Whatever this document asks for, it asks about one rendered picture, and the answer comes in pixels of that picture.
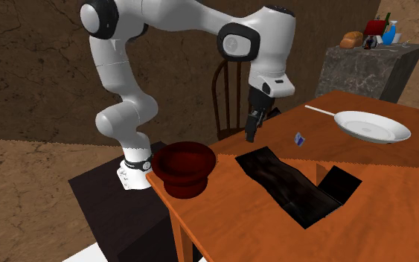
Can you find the black bent flat slab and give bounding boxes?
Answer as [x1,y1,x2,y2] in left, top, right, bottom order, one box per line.
[234,146,363,230]

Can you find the orange wooden table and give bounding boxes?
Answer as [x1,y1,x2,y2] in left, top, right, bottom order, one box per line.
[145,90,419,262]

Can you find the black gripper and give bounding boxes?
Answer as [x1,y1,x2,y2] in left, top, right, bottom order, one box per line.
[245,84,282,143]

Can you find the white frying pan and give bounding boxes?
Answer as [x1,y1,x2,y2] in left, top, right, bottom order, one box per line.
[304,104,412,145]

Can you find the dark red bowl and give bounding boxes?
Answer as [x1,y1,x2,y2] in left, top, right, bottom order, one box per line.
[152,141,217,199]

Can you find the dark robot stand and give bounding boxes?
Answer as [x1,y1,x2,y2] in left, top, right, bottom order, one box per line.
[67,141,196,262]

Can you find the grey marble counter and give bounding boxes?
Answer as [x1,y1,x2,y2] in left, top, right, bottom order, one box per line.
[315,11,419,105]

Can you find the dark wooden chair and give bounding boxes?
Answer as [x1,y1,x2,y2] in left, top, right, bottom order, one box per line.
[211,57,284,142]

